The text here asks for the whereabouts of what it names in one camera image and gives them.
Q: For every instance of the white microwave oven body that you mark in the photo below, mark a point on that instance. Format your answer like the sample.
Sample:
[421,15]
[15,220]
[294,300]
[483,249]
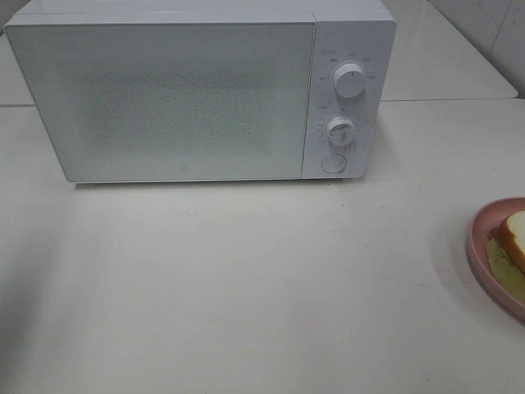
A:
[343,31]

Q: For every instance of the white microwave door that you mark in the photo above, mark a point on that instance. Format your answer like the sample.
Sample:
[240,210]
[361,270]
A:
[124,103]

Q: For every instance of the white microwave knob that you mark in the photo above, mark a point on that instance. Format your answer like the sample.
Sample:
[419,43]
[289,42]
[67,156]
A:
[340,131]
[349,80]

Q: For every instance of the sandwich with white bread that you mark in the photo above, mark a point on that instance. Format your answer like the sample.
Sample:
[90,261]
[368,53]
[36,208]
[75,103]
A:
[505,253]

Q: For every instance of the pink plate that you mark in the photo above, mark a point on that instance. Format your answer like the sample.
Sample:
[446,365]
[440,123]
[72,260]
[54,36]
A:
[486,218]

